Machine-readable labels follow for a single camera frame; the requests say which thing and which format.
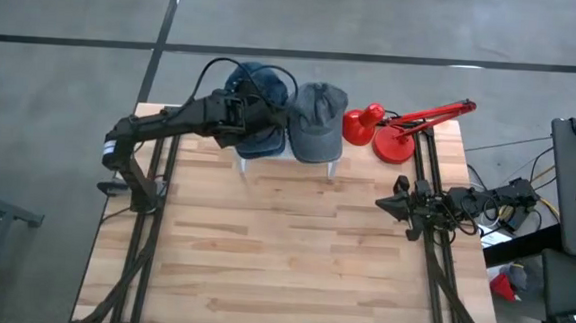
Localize black beam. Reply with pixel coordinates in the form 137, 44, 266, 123
481, 219, 566, 272

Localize grey cloth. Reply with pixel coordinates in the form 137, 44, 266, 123
506, 263, 543, 298

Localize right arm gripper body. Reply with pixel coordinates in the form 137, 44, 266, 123
390, 174, 438, 244

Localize grey baseball cap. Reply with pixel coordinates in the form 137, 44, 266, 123
282, 79, 351, 167

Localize grey low desk surface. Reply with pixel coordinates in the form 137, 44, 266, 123
538, 248, 576, 320

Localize white box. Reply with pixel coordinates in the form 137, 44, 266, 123
476, 223, 514, 250

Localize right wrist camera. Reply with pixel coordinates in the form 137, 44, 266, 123
412, 177, 436, 202

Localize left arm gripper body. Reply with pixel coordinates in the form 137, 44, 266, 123
226, 93, 273, 151

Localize black power box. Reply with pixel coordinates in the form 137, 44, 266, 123
504, 213, 529, 234

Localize white perforated metal shelf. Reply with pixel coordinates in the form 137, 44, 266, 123
231, 145, 343, 184

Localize black aluminium frame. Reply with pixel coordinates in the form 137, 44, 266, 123
77, 88, 517, 323

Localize red desk lamp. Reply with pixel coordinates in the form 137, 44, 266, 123
340, 91, 479, 171

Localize grey metal stand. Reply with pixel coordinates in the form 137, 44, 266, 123
0, 163, 48, 323

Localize red cloth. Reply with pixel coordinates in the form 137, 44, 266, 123
488, 271, 522, 303

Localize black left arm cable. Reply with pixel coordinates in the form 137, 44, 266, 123
189, 54, 303, 114

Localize yellow cable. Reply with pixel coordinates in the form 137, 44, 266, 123
527, 163, 565, 224

